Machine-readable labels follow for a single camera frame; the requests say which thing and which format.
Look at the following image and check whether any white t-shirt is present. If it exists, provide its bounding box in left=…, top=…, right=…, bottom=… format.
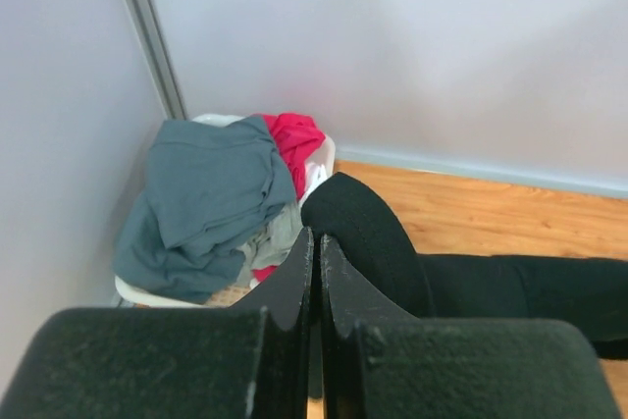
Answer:
left=298, top=162, right=329, bottom=207

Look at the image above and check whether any left corner aluminium post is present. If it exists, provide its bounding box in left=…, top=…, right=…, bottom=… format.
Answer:
left=125, top=0, right=187, bottom=120

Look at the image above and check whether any white laundry basket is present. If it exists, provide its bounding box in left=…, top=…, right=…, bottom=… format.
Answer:
left=114, top=113, right=336, bottom=307

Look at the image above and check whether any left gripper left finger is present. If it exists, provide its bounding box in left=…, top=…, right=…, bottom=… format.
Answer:
left=231, top=228, right=314, bottom=418

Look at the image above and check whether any light grey t-shirt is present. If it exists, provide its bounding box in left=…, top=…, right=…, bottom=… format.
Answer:
left=235, top=202, right=302, bottom=288

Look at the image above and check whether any black t-shirt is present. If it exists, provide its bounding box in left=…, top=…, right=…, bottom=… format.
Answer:
left=301, top=173, right=627, bottom=360

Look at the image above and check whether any pink red t-shirt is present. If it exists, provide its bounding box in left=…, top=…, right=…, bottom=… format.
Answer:
left=250, top=112, right=328, bottom=286

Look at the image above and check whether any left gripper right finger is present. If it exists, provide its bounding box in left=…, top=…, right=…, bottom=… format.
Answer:
left=319, top=236, right=418, bottom=418

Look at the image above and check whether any teal grey t-shirt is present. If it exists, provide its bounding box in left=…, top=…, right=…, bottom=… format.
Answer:
left=113, top=116, right=296, bottom=303

